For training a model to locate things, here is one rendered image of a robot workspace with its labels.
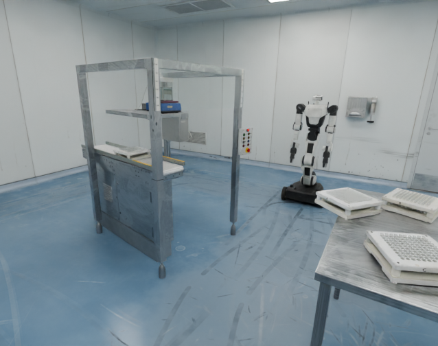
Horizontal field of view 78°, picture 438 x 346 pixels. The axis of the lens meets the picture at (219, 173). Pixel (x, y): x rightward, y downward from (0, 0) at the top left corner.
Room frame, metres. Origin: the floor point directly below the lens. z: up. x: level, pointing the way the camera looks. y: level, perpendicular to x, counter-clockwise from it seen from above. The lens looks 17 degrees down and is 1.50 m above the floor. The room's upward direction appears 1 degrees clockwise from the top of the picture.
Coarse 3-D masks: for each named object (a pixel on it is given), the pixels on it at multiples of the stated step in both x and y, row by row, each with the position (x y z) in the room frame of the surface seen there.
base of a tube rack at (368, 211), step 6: (324, 198) 1.49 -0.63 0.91; (318, 204) 1.46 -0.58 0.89; (324, 204) 1.42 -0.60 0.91; (330, 204) 1.41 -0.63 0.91; (330, 210) 1.37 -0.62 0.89; (336, 210) 1.33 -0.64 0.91; (342, 210) 1.33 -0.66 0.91; (354, 210) 1.34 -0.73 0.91; (360, 210) 1.34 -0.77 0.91; (366, 210) 1.34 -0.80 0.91; (372, 210) 1.34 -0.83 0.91; (378, 210) 1.35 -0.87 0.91; (342, 216) 1.30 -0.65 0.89; (348, 216) 1.27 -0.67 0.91; (354, 216) 1.28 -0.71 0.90; (360, 216) 1.30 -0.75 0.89
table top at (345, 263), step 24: (384, 216) 1.32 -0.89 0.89; (336, 240) 1.06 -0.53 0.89; (360, 240) 1.07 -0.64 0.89; (336, 264) 0.89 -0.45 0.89; (360, 264) 0.89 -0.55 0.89; (360, 288) 0.76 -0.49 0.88; (384, 288) 0.76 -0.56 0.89; (408, 288) 0.76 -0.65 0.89; (432, 288) 0.76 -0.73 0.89; (432, 312) 0.66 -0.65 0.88
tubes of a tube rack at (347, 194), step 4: (332, 192) 1.45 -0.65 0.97; (336, 192) 1.45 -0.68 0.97; (340, 192) 1.45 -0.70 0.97; (344, 192) 1.46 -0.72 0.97; (348, 192) 1.46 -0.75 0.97; (352, 192) 1.47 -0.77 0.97; (340, 196) 1.39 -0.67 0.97; (344, 196) 1.39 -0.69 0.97; (348, 196) 1.40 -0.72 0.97; (352, 196) 1.40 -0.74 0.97; (356, 196) 1.40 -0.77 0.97; (360, 196) 1.40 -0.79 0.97; (364, 196) 1.40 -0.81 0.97; (348, 200) 1.34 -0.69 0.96; (352, 200) 1.35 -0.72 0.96
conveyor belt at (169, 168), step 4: (84, 148) 2.84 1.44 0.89; (100, 148) 2.82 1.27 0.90; (104, 148) 2.83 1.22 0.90; (108, 148) 2.83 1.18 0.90; (112, 148) 2.84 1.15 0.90; (116, 148) 2.84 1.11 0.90; (112, 152) 2.64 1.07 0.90; (120, 160) 2.37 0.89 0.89; (136, 160) 2.36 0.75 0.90; (140, 160) 2.36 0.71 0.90; (144, 160) 2.37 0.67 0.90; (148, 160) 2.37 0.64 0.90; (132, 164) 2.24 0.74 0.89; (164, 164) 2.24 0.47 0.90; (168, 164) 2.24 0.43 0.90; (172, 164) 2.24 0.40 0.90; (176, 164) 2.25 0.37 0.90; (164, 168) 2.11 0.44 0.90; (168, 168) 2.11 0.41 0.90; (172, 168) 2.12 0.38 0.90; (176, 168) 2.15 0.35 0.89; (180, 168) 2.17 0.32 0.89; (164, 172) 2.04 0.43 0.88; (168, 172) 2.07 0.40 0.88; (172, 172) 2.11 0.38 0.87; (176, 172) 2.15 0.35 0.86
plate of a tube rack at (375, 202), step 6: (318, 192) 1.48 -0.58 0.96; (324, 192) 1.48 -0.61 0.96; (360, 192) 1.49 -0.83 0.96; (330, 198) 1.38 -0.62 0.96; (336, 198) 1.38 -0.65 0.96; (372, 198) 1.39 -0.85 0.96; (336, 204) 1.34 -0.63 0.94; (342, 204) 1.31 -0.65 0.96; (348, 204) 1.31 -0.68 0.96; (354, 204) 1.31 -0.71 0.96; (360, 204) 1.31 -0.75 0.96; (366, 204) 1.31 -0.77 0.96; (372, 204) 1.33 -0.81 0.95; (378, 204) 1.34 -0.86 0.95; (348, 210) 1.27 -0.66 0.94
